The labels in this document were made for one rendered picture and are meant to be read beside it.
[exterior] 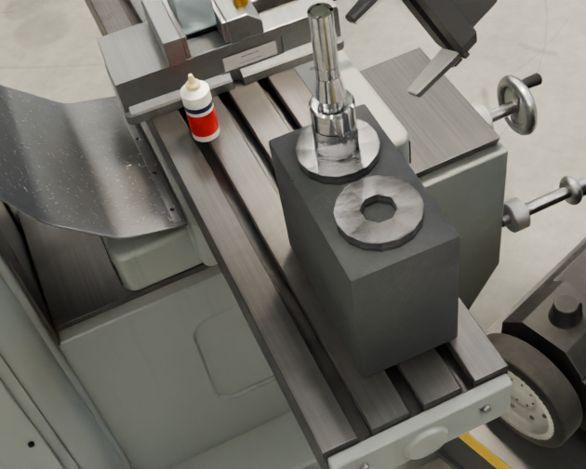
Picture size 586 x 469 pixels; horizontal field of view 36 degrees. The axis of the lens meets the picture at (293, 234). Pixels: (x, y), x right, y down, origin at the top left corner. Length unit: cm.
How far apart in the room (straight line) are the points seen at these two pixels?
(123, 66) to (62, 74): 168
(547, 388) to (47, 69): 210
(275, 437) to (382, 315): 91
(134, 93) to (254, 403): 69
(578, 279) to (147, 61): 75
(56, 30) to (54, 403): 196
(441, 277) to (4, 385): 69
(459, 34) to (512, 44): 189
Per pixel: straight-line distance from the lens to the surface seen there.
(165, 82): 134
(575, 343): 142
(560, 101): 266
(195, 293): 143
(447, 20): 94
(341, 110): 91
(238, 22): 131
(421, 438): 102
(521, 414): 154
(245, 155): 126
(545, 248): 230
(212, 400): 169
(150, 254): 134
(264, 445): 181
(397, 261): 88
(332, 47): 87
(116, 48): 138
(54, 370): 141
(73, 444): 154
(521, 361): 141
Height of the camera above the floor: 180
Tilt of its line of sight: 50 degrees down
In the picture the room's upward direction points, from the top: 11 degrees counter-clockwise
